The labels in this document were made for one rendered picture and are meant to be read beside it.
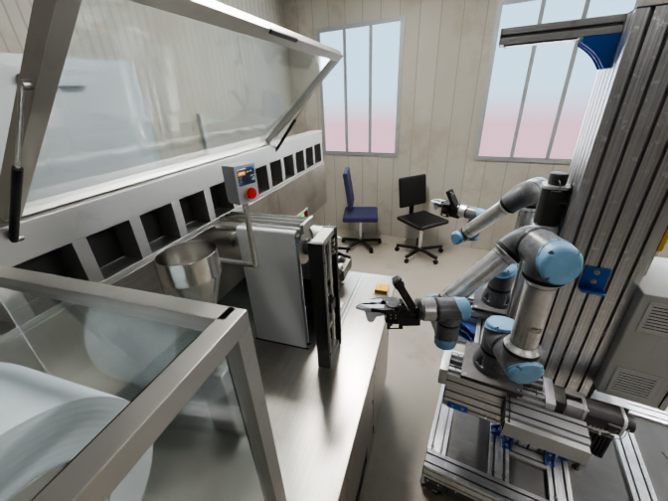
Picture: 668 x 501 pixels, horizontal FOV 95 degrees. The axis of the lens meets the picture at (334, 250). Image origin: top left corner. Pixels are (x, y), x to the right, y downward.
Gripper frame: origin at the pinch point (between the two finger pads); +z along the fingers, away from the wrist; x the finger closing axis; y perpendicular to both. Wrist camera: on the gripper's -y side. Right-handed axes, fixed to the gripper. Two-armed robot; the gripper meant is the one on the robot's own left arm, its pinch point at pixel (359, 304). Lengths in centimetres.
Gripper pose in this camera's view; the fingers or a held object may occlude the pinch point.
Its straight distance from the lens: 102.7
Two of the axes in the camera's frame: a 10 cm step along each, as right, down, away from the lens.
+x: 0.3, -3.2, 9.5
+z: -10.0, 0.3, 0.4
